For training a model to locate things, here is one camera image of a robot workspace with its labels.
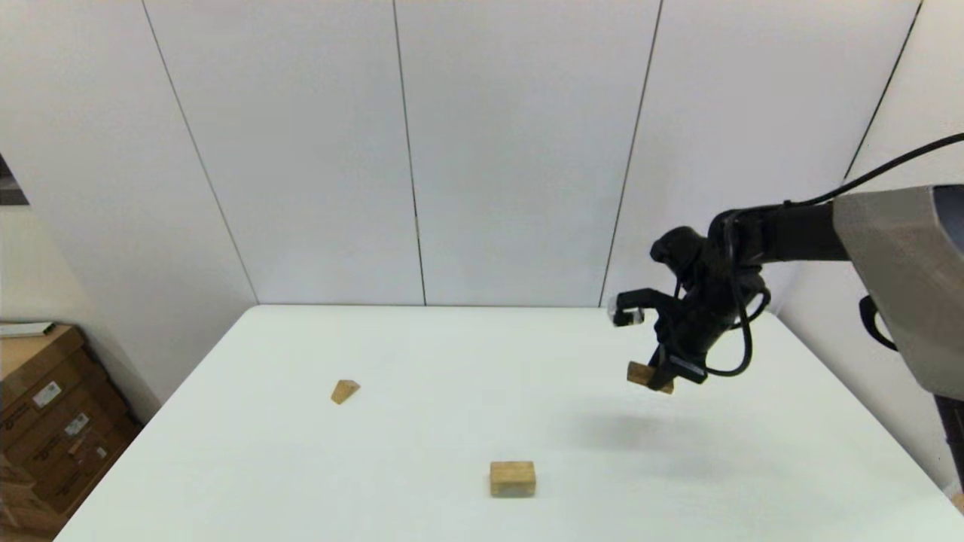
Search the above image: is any rectangular wooden building block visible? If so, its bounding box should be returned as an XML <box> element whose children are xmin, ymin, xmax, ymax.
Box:
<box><xmin>627</xmin><ymin>361</ymin><xmax>676</xmax><ymax>395</ymax></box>

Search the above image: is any arched wooden building block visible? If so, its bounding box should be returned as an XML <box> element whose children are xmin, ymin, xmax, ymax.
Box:
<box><xmin>489</xmin><ymin>461</ymin><xmax>537</xmax><ymax>498</ymax></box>

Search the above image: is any brown cardboard box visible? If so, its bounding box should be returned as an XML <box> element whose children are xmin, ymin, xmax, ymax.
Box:
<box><xmin>0</xmin><ymin>452</ymin><xmax>46</xmax><ymax>539</ymax></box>
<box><xmin>0</xmin><ymin>361</ymin><xmax>125</xmax><ymax>471</ymax></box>
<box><xmin>30</xmin><ymin>418</ymin><xmax>145</xmax><ymax>516</ymax></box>
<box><xmin>0</xmin><ymin>325</ymin><xmax>90</xmax><ymax>422</ymax></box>

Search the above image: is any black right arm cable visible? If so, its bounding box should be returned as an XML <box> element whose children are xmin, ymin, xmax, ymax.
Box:
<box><xmin>708</xmin><ymin>134</ymin><xmax>964</xmax><ymax>377</ymax></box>

